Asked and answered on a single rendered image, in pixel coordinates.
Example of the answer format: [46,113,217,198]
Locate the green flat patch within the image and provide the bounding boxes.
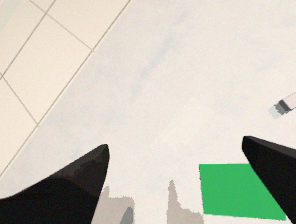
[199,164,287,220]

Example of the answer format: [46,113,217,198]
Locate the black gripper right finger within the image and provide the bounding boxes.
[242,136,296,224]

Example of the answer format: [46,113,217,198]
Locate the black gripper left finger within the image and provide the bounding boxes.
[0,144,110,224]

